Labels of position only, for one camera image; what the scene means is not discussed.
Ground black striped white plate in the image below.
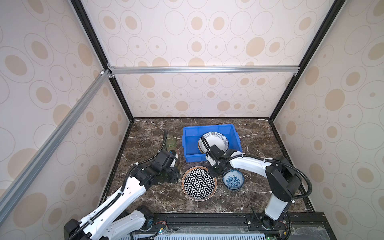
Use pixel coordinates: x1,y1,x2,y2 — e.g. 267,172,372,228
203,132,229,152

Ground blue floral small bowl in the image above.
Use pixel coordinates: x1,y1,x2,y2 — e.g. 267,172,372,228
222,169,245,191

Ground geometric pattern brown rimmed plate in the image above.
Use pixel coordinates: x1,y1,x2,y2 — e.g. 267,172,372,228
182,166,218,202

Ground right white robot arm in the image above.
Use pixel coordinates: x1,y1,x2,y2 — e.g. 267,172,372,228
201,137,313,230

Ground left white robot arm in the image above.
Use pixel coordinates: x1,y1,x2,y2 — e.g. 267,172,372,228
64,130,180,240

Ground blue plastic bin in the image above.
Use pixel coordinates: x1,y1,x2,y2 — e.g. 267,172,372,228
183,124,243,163

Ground pink transparent cup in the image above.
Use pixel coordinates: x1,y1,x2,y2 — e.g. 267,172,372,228
176,148,184,165

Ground green transparent cup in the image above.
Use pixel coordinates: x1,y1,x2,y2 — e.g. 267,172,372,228
166,138,177,151

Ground left slanted aluminium bar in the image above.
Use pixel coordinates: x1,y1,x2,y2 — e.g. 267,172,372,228
1,69,112,224

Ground horizontal aluminium frame bar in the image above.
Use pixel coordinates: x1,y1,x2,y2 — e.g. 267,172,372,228
110,65,300,75

